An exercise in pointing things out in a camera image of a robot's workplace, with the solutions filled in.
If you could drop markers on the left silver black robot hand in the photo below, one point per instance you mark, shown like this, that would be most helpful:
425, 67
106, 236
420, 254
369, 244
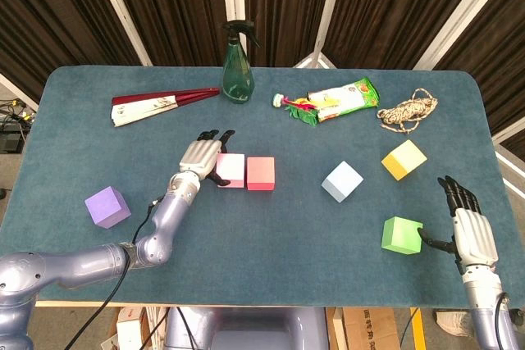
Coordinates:
201, 157

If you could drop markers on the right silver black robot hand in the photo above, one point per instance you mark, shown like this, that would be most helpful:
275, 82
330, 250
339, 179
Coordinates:
476, 239

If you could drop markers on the pink foam cube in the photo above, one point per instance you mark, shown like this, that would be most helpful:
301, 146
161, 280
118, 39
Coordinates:
231, 167

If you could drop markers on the red foam cube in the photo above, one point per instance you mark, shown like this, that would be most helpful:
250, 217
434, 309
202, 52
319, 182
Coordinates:
260, 174

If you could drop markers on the light blue foam cube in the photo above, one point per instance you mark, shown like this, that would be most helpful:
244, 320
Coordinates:
342, 180

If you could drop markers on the left lilac grey robot arm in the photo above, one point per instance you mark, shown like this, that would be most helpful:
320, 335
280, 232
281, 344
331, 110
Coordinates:
82, 262

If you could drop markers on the folded red paper fan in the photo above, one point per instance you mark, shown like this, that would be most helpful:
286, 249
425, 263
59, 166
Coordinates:
143, 108

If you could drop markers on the green foam cube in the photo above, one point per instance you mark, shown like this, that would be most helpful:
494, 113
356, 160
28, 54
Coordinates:
400, 235

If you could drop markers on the green spray bottle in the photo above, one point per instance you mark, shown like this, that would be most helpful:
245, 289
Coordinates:
238, 79

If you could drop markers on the white sneaker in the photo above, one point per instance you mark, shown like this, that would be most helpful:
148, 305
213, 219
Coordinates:
453, 323

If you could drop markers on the blue felt table mat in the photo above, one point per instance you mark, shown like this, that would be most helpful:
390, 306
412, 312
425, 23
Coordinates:
262, 243

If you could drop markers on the purple foam cube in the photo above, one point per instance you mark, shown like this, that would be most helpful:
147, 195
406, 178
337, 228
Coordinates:
107, 207

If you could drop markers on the yellow foam cube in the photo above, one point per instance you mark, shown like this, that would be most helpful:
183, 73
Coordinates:
404, 159

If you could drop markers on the colourful feather shuttlecock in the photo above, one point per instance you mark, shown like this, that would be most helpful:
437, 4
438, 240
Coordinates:
301, 112

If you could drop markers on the brown cardboard box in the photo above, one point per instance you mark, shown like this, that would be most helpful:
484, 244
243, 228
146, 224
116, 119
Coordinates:
369, 329

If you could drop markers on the brown pleated curtain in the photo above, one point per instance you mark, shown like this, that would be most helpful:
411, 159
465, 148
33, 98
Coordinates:
184, 5

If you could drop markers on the white green snack packet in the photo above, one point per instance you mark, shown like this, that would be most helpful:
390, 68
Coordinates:
348, 98

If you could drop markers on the lilac grey robot torso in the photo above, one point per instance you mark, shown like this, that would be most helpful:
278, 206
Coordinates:
254, 329

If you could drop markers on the white cardboard box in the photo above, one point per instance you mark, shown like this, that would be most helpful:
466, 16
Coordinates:
129, 329

